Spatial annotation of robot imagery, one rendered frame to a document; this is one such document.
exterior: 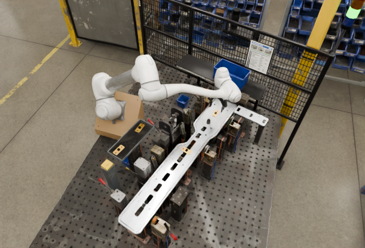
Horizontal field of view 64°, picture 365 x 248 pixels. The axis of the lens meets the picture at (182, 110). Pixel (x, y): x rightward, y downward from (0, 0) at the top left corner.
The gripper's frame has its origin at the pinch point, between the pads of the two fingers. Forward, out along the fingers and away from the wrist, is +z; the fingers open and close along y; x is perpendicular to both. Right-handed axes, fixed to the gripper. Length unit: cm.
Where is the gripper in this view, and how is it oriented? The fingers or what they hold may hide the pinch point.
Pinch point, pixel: (216, 107)
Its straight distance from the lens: 247.0
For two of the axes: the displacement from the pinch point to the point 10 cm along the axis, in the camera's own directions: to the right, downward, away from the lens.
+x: 5.5, -6.1, 5.7
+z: -0.3, 6.7, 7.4
